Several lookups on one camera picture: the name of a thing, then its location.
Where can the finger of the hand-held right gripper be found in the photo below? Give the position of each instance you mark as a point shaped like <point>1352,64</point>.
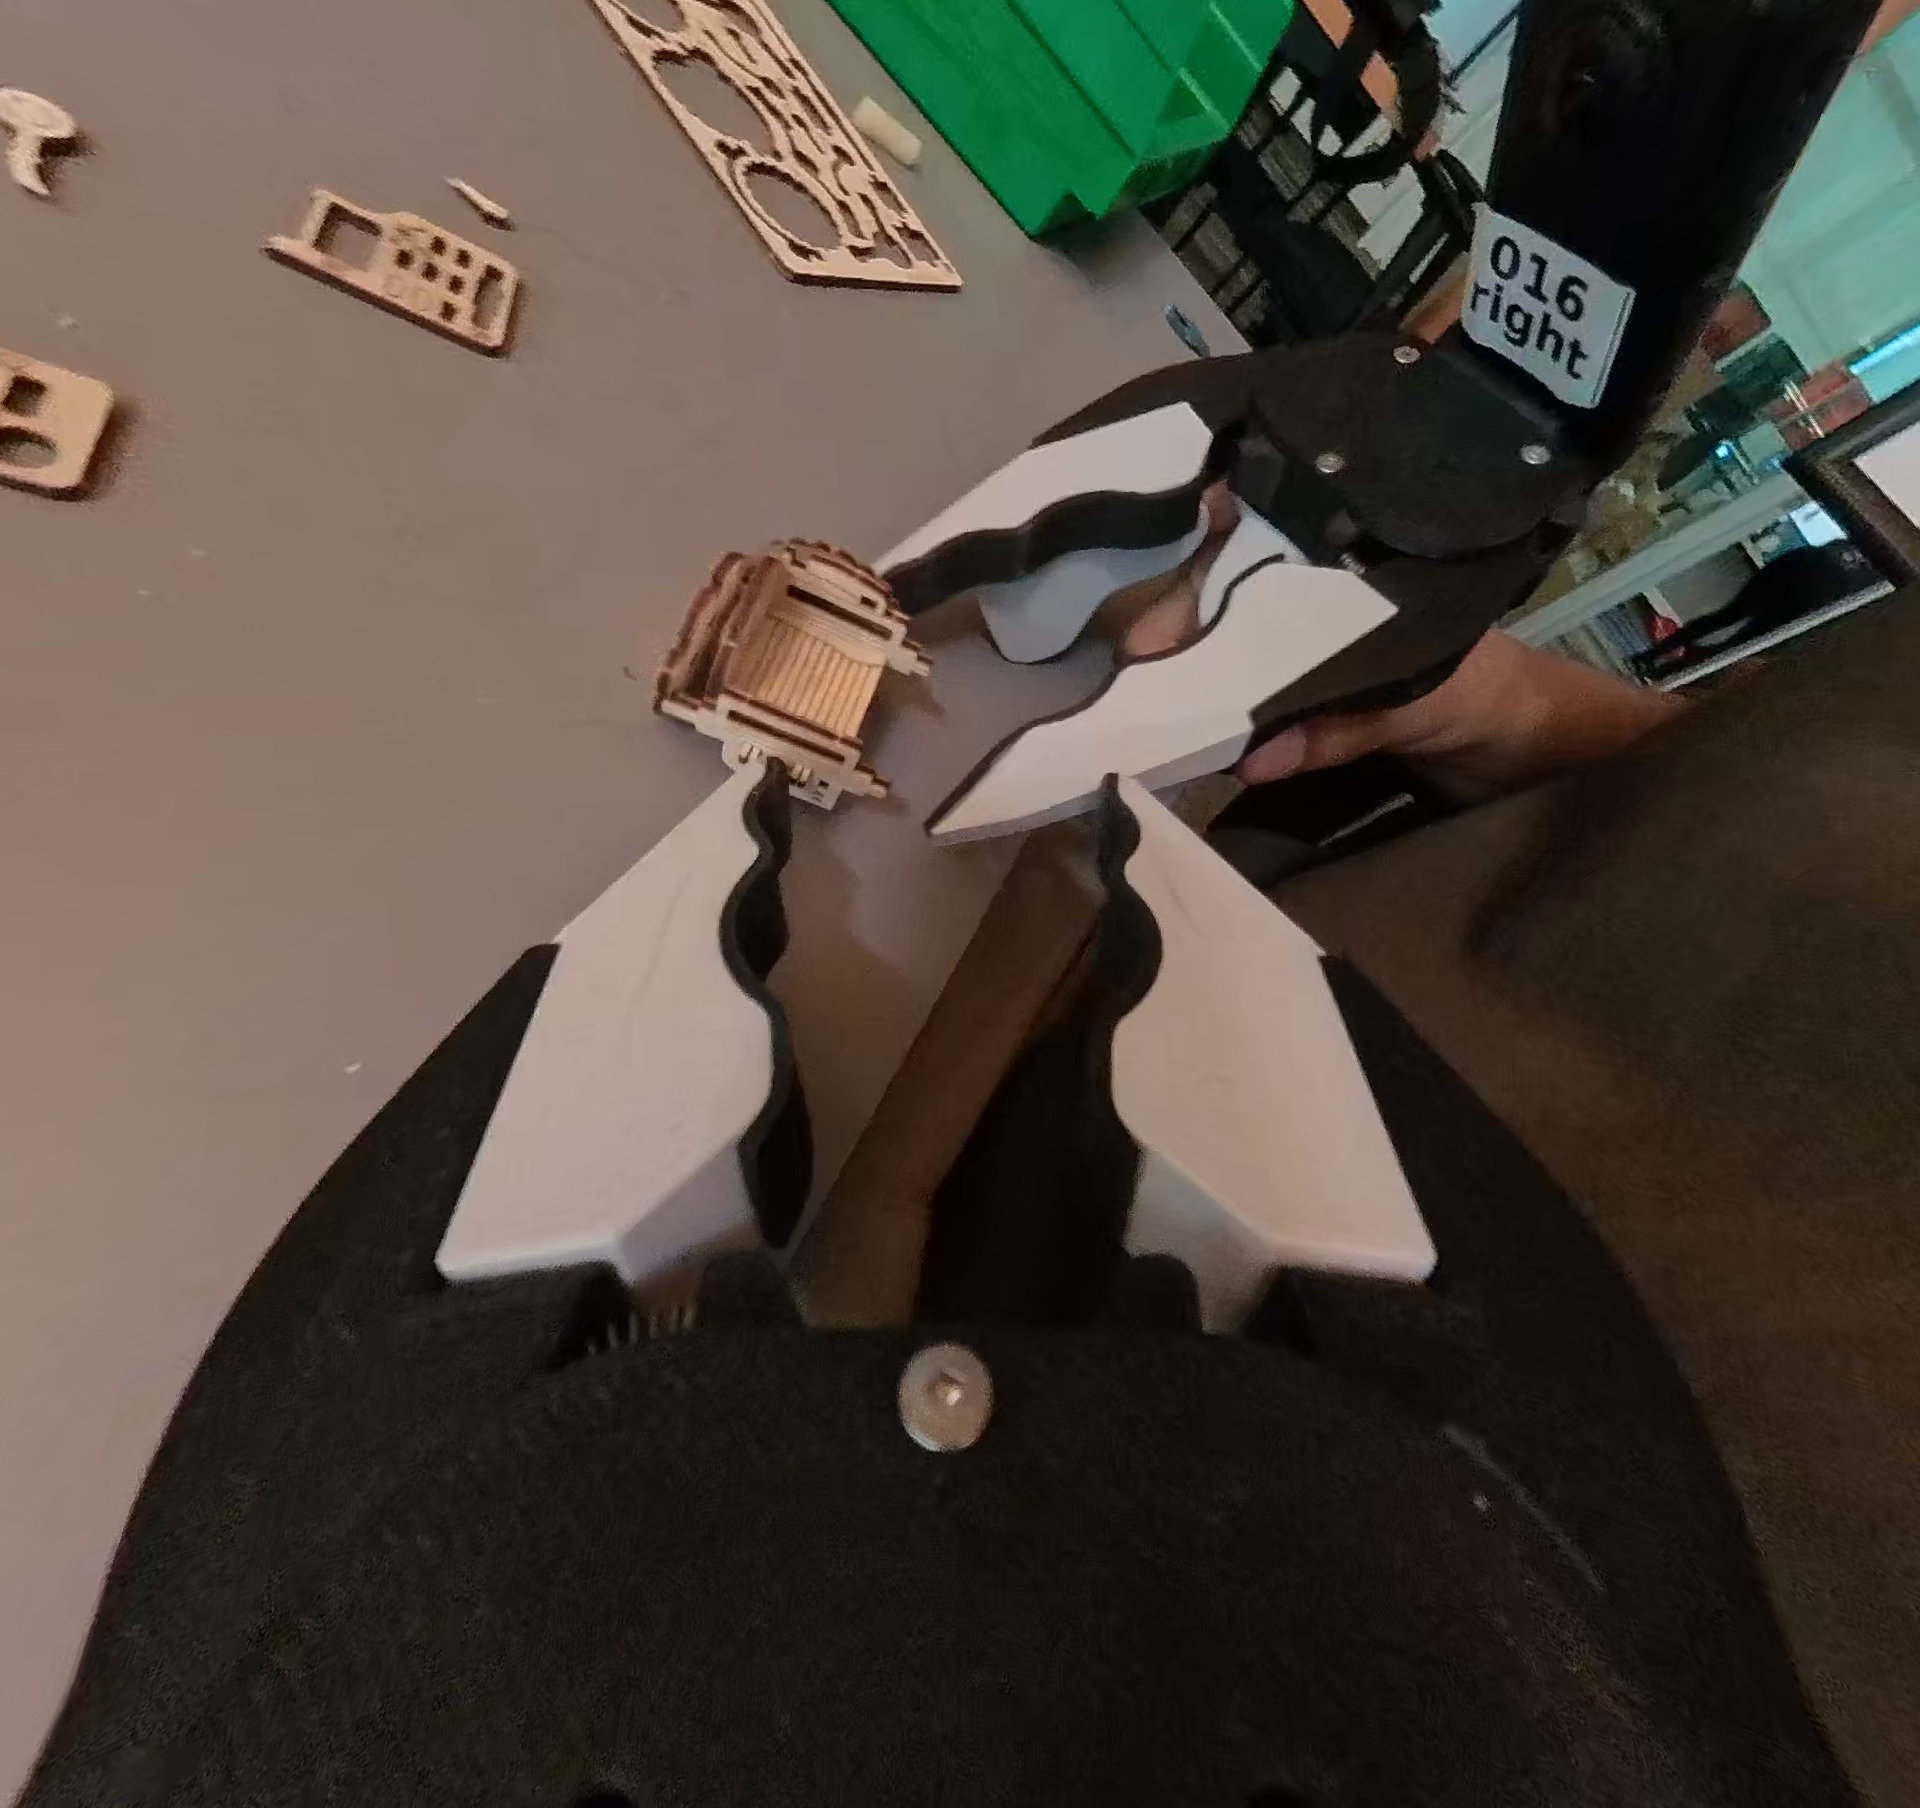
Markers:
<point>1201,708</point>
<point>1074,489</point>

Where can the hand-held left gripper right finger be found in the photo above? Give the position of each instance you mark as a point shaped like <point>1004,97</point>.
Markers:
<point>1261,1089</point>

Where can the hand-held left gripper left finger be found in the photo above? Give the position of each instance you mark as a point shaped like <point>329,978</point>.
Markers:
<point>600,1089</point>

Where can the wooden sidecar model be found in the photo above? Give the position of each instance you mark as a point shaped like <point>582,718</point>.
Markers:
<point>797,652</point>

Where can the grey desk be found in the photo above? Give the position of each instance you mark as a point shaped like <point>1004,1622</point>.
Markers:
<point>376,789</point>

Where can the person's right hand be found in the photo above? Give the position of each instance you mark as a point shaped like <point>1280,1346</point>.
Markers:
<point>1472,727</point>

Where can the small white block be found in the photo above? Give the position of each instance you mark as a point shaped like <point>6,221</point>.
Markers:
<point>886,128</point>

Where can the green plastic bin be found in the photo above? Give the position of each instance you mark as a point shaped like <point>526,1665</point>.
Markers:
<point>1022,23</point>

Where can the wooden sheet with round cutouts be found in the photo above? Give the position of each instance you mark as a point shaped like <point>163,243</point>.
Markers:
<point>677,46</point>

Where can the small wooden sliver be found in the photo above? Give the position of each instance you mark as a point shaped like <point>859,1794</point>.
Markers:
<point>479,201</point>

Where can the wooden plate with square holes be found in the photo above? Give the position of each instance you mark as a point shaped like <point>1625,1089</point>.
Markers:
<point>361,286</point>

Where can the wooden plate with round holes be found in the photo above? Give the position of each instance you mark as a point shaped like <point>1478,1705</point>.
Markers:
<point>84,399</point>

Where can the pale crescent wooden piece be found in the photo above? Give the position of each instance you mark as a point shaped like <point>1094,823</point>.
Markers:
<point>35,113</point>

